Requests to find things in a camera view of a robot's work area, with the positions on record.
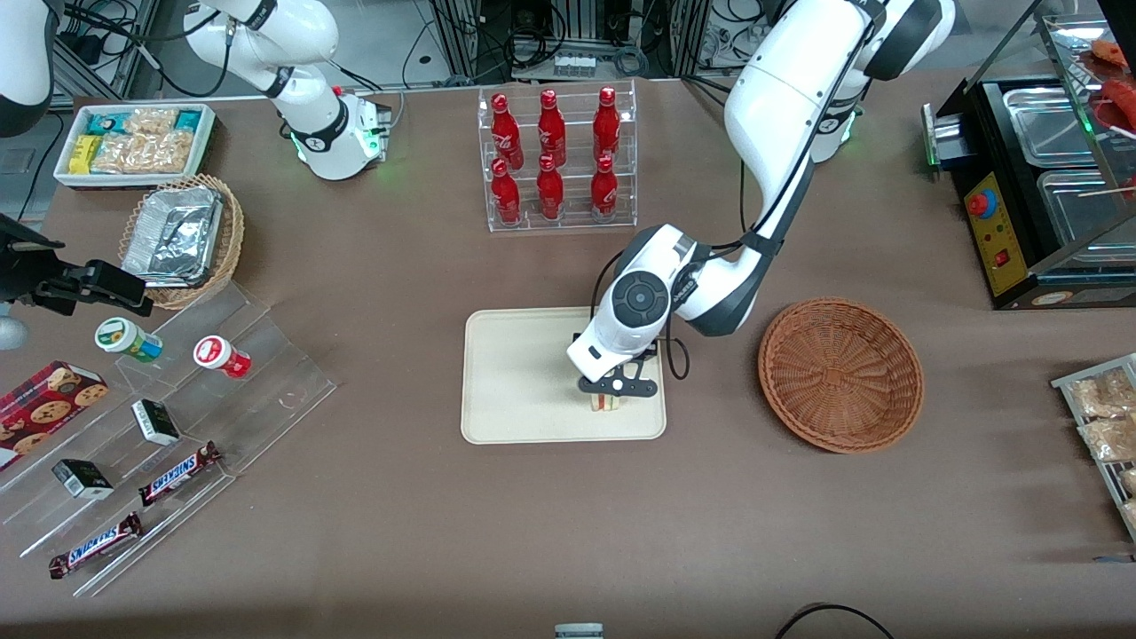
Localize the red chocolate cookie box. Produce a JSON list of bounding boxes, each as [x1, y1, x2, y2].
[[0, 360, 109, 471]]

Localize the small black carton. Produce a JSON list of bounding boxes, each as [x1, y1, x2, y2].
[[131, 399, 181, 446], [51, 459, 114, 500]]

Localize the clear acrylic step display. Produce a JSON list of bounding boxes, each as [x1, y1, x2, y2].
[[0, 280, 338, 597]]

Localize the clear bag of nuts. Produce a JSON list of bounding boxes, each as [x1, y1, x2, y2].
[[91, 108, 196, 174]]

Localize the tan oval wicker basket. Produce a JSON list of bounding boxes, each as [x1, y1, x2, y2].
[[118, 174, 245, 310]]

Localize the silver foil trays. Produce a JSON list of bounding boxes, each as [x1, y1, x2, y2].
[[122, 185, 224, 288]]

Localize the black cable loop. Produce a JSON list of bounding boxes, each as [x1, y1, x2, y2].
[[774, 603, 897, 639]]

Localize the red sausage in warmer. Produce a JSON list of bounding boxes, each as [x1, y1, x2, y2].
[[1090, 75, 1136, 134]]

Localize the beige rectangular tray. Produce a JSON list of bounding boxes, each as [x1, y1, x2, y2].
[[461, 304, 667, 445]]

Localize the steel warmer pan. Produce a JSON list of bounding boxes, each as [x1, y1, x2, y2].
[[1003, 86, 1106, 168], [1037, 169, 1136, 263]]

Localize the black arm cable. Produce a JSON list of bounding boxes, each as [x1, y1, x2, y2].
[[589, 155, 769, 383]]

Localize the snickers chocolate bar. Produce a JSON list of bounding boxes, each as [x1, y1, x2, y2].
[[138, 441, 223, 508], [49, 512, 144, 580]]

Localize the clear bag of snacks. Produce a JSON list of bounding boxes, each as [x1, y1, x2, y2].
[[1078, 415, 1136, 462], [1069, 368, 1136, 418]]

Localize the white plastic snack bin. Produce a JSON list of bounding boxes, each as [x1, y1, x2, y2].
[[53, 103, 217, 189]]

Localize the brown round wicker basket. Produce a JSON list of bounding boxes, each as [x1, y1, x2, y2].
[[757, 297, 926, 454]]

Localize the red lid yogurt cup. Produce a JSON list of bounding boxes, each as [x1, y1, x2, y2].
[[193, 335, 252, 379]]

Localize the red cola bottle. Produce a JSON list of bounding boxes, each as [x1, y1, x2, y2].
[[593, 86, 621, 162], [537, 154, 564, 221], [538, 89, 567, 167], [492, 158, 522, 225], [491, 92, 525, 170], [591, 154, 619, 220]]

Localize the metal wire rack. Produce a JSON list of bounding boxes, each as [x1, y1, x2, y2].
[[1051, 353, 1136, 542]]

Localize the black hot food warmer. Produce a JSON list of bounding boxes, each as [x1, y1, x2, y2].
[[921, 0, 1136, 312]]

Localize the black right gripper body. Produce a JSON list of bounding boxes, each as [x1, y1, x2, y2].
[[0, 213, 90, 317]]

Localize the green lid yogurt cup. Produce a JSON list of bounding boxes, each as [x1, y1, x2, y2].
[[95, 317, 163, 364]]

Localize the clear acrylic bottle rack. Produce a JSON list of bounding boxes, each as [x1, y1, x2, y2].
[[477, 78, 638, 233]]

